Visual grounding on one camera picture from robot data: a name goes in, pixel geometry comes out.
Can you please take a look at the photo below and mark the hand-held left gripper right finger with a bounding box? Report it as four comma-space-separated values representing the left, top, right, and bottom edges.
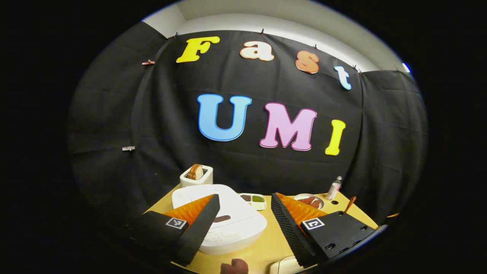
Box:
271, 193, 378, 267

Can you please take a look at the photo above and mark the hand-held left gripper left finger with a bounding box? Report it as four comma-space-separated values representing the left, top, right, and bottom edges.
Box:
127, 194, 220, 267

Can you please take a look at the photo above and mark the white rice cooker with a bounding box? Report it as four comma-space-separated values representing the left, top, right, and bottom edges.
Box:
172, 185, 267, 255

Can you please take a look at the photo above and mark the white rounded square pad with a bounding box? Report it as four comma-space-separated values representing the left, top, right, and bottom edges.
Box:
270, 256, 305, 274

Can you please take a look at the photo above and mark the white round plate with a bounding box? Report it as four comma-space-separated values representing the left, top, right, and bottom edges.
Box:
294, 194, 325, 210

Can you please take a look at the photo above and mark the white divided grain dish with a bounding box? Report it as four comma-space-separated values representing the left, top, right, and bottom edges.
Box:
239, 193, 267, 211

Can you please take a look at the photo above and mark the white toaster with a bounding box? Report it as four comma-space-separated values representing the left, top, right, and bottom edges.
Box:
180, 164, 213, 188

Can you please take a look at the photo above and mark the clear bottle with pink label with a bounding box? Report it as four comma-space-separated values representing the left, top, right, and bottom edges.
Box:
326, 176, 342, 201

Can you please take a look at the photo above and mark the black backdrop cloth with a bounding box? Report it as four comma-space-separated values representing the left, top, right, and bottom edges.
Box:
68, 21, 428, 229

